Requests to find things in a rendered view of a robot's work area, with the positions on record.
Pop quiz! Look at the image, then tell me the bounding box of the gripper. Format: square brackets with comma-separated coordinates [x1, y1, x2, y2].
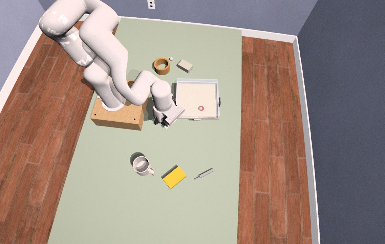
[153, 100, 177, 125]

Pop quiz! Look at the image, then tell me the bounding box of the white mug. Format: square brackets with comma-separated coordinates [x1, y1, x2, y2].
[133, 156, 156, 176]

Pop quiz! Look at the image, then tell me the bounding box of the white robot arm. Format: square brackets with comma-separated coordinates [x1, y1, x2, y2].
[38, 0, 185, 126]

